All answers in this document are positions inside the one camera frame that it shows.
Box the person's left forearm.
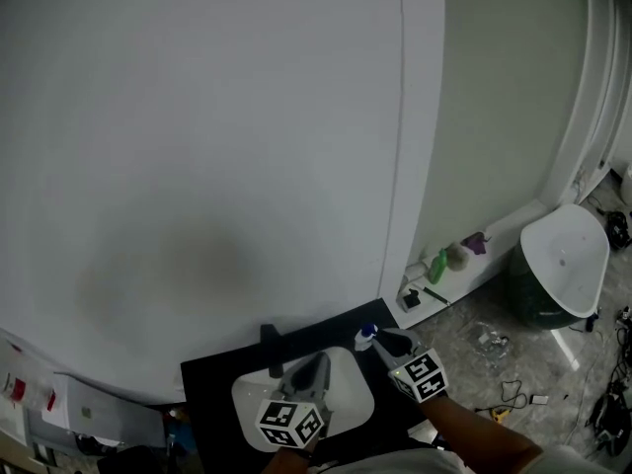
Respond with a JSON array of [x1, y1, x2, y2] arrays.
[[260, 444, 318, 474]]

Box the black vanity countertop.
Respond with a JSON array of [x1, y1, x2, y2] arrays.
[[180, 297, 445, 474]]

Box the white door frame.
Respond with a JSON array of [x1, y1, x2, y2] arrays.
[[540, 0, 632, 207]]

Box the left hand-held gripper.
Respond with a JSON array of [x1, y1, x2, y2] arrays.
[[254, 352, 334, 449]]

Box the white bottle with blue cap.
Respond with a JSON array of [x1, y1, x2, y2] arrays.
[[353, 323, 380, 354]]

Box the clear plastic bag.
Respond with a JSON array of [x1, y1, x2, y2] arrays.
[[0, 337, 59, 410]]

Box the white and dark green bathtub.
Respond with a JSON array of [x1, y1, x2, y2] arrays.
[[508, 203, 611, 333]]

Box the white low ledge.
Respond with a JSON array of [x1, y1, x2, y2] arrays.
[[397, 199, 553, 330]]

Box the black cable bundle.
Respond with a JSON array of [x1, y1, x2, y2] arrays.
[[603, 209, 632, 252]]

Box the white cabinet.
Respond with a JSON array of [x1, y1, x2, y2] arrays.
[[40, 371, 168, 449]]

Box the blue container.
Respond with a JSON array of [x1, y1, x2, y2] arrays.
[[165, 407, 199, 456]]

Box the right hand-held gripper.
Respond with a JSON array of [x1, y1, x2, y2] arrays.
[[370, 327, 449, 405]]

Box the black equipment with cables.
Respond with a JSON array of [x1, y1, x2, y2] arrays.
[[590, 380, 632, 459]]

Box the metal parts on floor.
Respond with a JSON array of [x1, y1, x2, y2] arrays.
[[475, 331, 511, 360]]

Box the black floor cable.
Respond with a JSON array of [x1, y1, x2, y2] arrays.
[[500, 378, 527, 410]]

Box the black pen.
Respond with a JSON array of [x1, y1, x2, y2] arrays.
[[419, 285, 452, 307]]

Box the green bottle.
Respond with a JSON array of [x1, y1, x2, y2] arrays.
[[428, 248, 448, 285]]

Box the grey bath sponge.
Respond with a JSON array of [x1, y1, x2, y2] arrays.
[[443, 242, 471, 272]]

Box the white sink basin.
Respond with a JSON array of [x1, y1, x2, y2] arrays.
[[230, 346, 374, 451]]

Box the purple cloth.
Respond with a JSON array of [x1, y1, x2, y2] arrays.
[[460, 232, 493, 257]]

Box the black faucet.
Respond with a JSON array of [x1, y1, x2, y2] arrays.
[[260, 322, 288, 379]]

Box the small black and white box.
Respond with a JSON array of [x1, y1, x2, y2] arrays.
[[400, 287, 423, 314]]

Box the person's right forearm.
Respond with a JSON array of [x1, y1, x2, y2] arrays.
[[423, 393, 544, 474]]

